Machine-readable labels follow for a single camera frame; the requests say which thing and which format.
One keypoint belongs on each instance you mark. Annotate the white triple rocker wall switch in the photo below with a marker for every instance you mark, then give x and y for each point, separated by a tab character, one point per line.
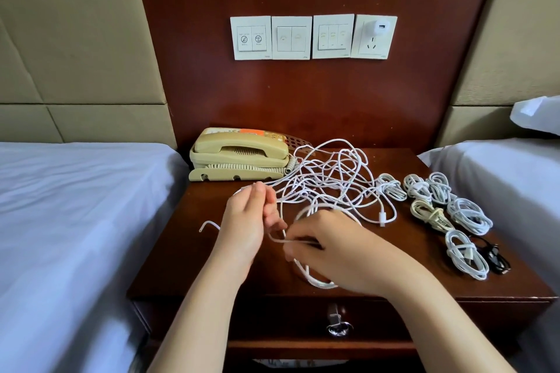
333	36

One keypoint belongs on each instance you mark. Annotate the bed white sheet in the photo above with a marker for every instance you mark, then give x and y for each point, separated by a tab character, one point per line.
79	246
525	193

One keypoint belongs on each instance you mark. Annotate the left bed white sheet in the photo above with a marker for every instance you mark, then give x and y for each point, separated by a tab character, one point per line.
79	246

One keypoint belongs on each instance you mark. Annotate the right bed white sheet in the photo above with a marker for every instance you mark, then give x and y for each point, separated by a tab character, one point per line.
525	193

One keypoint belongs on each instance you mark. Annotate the white pillow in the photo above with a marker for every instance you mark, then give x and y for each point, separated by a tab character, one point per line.
541	115

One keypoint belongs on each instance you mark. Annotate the beige padded headboard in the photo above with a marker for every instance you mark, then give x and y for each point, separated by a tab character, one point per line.
79	36
512	27

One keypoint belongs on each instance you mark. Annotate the white wall socket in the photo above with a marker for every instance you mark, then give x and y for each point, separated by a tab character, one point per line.
372	47

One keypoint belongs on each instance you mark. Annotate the person's right hand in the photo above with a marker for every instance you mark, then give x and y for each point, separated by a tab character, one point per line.
346	250

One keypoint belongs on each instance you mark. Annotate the person's left hand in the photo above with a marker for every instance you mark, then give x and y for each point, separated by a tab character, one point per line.
241	228

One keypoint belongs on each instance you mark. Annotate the white double rocker wall switch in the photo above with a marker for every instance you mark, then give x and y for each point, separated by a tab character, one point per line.
292	38

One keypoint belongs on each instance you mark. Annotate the dark wooden wall panel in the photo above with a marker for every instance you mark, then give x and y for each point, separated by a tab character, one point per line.
306	97

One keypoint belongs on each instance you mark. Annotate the person's left forearm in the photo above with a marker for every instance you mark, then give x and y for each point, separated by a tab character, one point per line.
197	325

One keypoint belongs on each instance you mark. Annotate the white plug-in charger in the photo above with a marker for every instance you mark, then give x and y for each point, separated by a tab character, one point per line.
376	29

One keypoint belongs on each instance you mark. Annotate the person's right forearm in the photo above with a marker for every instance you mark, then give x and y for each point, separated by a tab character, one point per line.
446	325

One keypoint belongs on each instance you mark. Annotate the dark wooden drawer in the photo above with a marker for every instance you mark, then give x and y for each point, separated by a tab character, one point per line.
280	320

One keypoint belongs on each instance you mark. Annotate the white crumpled bag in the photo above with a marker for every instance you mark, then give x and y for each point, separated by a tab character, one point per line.
302	363

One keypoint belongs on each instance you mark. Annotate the wooden nightstand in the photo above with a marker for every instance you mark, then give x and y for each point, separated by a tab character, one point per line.
175	263

